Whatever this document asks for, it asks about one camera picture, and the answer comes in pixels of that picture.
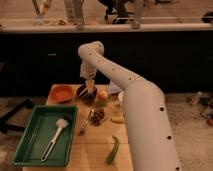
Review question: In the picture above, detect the brown pine cone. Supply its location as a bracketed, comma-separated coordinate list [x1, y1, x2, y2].
[90, 109, 105, 126]

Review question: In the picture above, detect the wooden table board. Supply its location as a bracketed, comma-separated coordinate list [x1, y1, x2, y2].
[21, 83, 134, 171]

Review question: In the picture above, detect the metal fork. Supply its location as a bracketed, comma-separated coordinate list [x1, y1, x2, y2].
[78, 109, 94, 135]

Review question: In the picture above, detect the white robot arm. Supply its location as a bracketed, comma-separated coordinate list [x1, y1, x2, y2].
[78, 41, 182, 171]

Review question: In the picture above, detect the light blue cloth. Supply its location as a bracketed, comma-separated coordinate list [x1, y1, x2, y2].
[107, 82, 122, 95]

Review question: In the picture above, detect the white dish brush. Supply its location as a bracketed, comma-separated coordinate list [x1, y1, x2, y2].
[41, 118, 68, 162]

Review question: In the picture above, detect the green chili pepper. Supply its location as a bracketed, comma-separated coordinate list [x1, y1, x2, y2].
[105, 136, 119, 165]

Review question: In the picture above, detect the green plastic tray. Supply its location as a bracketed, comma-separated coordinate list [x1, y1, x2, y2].
[13, 106, 78, 167]

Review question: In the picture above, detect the black stand on floor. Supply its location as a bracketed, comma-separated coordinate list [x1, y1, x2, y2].
[0, 99, 34, 134]

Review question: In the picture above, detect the red yellow apple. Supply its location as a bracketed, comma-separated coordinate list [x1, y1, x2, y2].
[97, 90, 108, 100]

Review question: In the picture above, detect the dark maroon bowl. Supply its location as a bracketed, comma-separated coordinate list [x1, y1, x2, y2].
[77, 85, 97, 103]

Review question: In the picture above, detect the clear jar white lid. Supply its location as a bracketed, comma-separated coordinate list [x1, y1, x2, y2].
[116, 91, 124, 106]

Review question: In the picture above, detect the red bowl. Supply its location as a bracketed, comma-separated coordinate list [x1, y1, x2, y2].
[50, 85, 73, 103]

